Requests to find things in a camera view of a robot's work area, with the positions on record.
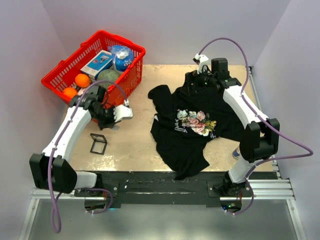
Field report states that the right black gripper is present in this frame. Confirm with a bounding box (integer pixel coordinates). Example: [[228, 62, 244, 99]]
[[180, 66, 217, 96]]

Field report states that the black printed t-shirt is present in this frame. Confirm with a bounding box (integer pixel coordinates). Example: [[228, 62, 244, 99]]
[[148, 83, 245, 180]]

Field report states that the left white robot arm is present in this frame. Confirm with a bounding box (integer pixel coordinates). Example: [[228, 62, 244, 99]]
[[29, 85, 116, 196]]

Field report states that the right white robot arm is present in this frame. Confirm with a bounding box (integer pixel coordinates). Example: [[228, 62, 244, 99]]
[[185, 54, 280, 197]]

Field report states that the orange fruit lower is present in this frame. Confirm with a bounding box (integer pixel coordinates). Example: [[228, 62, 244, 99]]
[[62, 87, 78, 99]]

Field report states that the orange fruit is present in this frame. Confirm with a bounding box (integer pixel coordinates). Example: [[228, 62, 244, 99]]
[[62, 87, 78, 99], [75, 73, 91, 89]]

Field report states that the green melon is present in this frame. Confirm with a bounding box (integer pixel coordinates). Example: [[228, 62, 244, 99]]
[[97, 69, 121, 90]]

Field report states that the orange fruit upper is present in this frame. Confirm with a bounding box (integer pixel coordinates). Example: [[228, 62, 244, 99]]
[[75, 73, 91, 89]]

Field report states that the blue white product box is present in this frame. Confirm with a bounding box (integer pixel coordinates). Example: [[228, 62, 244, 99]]
[[80, 50, 113, 80]]

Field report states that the red plastic shopping basket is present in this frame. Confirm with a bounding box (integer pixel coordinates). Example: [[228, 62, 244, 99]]
[[41, 30, 146, 107]]

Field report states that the blue plastic bag item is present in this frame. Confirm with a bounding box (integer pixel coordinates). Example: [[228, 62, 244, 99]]
[[108, 45, 134, 72]]

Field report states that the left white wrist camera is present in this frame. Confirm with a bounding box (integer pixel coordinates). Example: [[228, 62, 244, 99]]
[[113, 99, 134, 123]]

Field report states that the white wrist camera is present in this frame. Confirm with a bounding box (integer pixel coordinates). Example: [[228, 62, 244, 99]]
[[193, 53, 210, 74], [113, 99, 134, 123]]

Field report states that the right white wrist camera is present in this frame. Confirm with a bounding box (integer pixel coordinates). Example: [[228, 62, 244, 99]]
[[193, 53, 210, 74]]

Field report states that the black square frame stand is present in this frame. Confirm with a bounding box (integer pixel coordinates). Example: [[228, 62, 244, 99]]
[[90, 133, 108, 155]]

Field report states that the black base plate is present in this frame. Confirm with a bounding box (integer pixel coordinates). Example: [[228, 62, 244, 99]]
[[43, 171, 280, 210]]

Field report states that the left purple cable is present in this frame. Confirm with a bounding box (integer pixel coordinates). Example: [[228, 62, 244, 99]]
[[47, 80, 130, 234]]

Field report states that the purple cable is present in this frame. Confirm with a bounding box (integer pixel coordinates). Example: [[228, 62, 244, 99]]
[[198, 37, 314, 216], [47, 80, 130, 234]]

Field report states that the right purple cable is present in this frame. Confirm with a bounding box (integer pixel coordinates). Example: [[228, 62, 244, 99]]
[[198, 37, 314, 216]]

